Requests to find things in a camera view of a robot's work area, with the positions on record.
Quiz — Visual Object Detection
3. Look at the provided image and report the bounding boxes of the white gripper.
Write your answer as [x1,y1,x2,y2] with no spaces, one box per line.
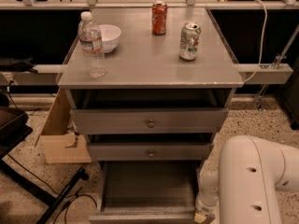
[194,196,219,224]

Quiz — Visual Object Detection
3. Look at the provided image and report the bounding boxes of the grey bottom drawer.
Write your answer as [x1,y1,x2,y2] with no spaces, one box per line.
[89,161,202,224]

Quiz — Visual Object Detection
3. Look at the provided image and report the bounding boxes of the grey drawer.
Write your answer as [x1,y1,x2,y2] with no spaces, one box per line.
[88,142,213,161]
[70,108,228,134]
[89,161,202,224]

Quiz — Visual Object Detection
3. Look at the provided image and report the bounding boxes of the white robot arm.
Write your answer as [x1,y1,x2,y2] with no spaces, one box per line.
[194,135,299,224]

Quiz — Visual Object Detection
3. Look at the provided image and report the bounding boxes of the grey top drawer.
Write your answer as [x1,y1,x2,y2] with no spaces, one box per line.
[70,108,228,134]

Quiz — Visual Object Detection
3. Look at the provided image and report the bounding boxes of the grey middle drawer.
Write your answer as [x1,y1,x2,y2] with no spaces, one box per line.
[88,142,213,161]

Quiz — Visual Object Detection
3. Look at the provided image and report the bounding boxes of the grey drawer cabinet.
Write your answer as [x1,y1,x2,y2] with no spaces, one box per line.
[55,7,245,224]

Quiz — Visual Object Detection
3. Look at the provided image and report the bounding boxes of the cardboard box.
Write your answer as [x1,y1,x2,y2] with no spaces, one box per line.
[39,90,92,163]

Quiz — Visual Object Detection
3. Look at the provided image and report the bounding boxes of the silver soda can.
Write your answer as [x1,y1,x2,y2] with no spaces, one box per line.
[179,22,201,61]

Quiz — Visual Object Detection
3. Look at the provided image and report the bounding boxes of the white bowl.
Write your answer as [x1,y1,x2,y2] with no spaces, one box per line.
[100,24,121,53]

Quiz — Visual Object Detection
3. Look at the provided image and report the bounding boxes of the clear plastic water bottle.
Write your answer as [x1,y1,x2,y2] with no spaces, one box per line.
[78,11,106,78]

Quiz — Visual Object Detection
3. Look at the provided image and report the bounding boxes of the orange soda can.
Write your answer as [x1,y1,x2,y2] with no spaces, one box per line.
[151,1,167,35]

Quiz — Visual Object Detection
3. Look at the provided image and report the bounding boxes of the black floor cable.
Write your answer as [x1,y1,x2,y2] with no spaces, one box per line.
[6,152,99,224]

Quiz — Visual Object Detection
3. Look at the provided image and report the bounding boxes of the black stand frame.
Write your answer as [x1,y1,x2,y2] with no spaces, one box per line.
[0,105,90,224]

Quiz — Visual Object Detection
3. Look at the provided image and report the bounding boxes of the white hanging cable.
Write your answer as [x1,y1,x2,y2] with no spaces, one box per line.
[242,0,269,84]

